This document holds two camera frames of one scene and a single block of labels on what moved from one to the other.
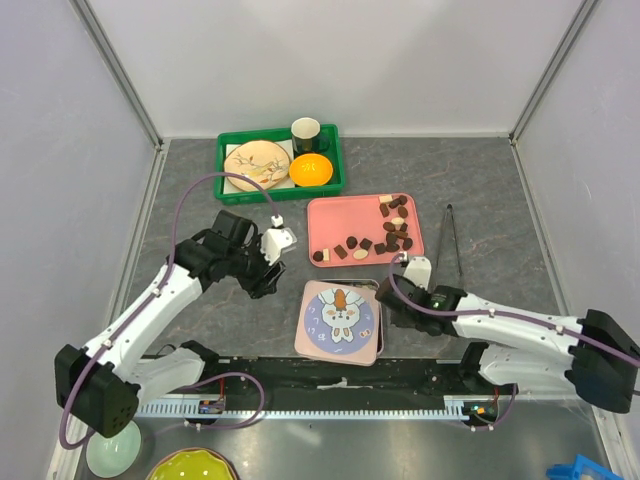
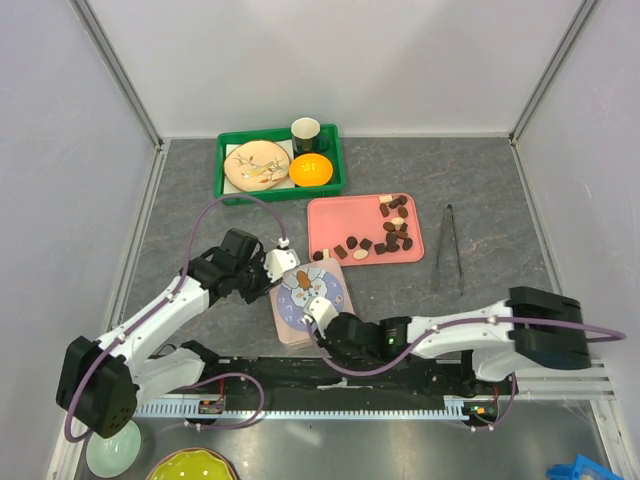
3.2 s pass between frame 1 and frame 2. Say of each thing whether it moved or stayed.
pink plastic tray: stayed
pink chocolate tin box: moved
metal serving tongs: stayed
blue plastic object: stayed
